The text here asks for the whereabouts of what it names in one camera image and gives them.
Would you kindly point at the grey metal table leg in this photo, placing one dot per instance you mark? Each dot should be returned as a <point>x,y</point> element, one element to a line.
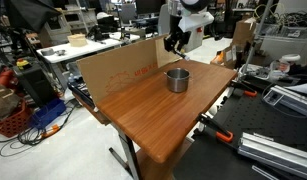
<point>130,153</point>

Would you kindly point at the stainless steel pot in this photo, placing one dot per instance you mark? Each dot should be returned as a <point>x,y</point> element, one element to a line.
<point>177,83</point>

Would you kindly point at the black photo umbrella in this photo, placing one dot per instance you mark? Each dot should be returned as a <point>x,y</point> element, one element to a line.
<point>29,13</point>

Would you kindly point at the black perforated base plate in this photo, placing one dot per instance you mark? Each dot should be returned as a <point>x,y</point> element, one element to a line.
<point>249,115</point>

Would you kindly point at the brown cardboard box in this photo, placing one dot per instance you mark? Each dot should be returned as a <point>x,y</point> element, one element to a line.
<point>243,31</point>

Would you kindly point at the blue plastic bin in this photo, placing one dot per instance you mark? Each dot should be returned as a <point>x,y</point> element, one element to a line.
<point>48,113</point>

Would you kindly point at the grey flat rail device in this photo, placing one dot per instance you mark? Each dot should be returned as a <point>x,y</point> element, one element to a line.
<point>293,98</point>

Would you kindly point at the red plastic crate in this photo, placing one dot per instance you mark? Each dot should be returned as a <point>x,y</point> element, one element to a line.
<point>13,123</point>

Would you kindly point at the grey office chair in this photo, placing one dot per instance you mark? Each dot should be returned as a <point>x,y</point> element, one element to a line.
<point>163,20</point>

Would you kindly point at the white work table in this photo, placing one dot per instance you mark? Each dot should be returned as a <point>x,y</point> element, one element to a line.
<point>79,50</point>

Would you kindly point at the brown cardboard panel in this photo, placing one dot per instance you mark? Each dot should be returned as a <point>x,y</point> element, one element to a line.
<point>119,70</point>

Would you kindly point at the light wooden basket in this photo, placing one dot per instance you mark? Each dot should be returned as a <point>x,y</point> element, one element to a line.
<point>77,40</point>

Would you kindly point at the person hand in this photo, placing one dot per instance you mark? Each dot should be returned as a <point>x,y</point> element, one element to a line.
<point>282,66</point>

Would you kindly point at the black equipment case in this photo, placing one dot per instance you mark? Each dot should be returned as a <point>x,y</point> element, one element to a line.
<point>34,83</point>

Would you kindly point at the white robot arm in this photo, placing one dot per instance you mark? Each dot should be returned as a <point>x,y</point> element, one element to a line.
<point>194,21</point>

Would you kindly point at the black table bracket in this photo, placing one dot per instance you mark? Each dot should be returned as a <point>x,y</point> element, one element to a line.
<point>225,96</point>

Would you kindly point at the brown bag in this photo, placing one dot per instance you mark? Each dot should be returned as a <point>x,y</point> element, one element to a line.
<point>4,100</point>

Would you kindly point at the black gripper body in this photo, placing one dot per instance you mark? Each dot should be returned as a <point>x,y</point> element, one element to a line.
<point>176,36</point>

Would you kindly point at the yellow emergency stop button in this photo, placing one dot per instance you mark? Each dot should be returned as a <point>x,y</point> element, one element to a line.
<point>22,63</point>

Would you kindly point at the dark sleeved forearm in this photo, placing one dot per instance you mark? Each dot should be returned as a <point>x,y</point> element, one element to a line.
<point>301,69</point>

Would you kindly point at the silver aluminium extrusion rail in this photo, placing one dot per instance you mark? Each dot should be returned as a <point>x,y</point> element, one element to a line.
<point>276,153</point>

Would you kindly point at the small metal bowl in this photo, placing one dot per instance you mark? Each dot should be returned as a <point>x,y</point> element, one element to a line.
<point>60,52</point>

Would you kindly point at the silver metal pole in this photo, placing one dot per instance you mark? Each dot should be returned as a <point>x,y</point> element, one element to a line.
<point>256,38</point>

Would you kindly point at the black computer monitor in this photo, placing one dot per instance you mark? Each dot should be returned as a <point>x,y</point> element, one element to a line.
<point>149,6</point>

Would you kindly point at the black orange bar clamp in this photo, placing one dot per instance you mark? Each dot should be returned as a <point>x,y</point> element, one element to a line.
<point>246,89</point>
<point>213,125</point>

